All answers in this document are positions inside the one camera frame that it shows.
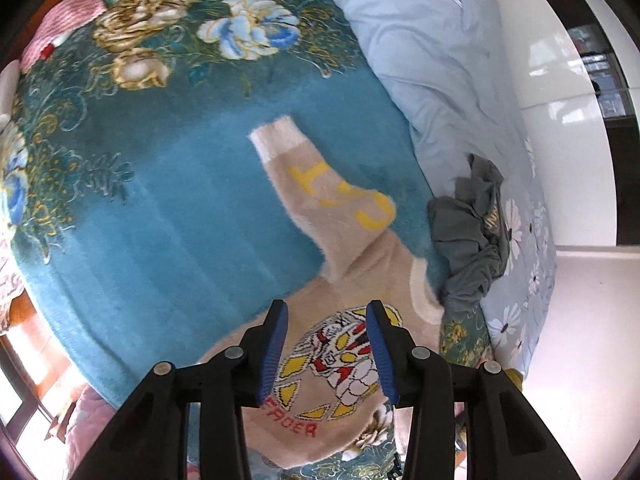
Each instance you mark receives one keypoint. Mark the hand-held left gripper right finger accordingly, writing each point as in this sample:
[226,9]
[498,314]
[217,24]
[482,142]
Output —
[382,355]

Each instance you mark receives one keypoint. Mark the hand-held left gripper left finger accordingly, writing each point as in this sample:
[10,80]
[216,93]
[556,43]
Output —
[273,355]

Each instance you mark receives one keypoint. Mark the beige fuzzy sweater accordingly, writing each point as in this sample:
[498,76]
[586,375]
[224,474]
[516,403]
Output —
[345,280]

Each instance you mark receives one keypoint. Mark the mustard yellow towel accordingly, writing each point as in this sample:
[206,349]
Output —
[515,379]

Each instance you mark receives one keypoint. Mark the grey garment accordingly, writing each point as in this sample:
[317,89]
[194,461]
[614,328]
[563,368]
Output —
[470,240]

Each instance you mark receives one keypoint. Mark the teal floral blanket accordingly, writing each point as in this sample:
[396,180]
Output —
[165,185]

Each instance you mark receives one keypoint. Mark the light blue floral duvet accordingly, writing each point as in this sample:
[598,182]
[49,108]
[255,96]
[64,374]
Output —
[440,70]

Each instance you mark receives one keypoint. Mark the white wardrobe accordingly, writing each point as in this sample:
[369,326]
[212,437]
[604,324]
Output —
[555,110]

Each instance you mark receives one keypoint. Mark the pink striped cloth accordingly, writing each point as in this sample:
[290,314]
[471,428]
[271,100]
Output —
[62,25]

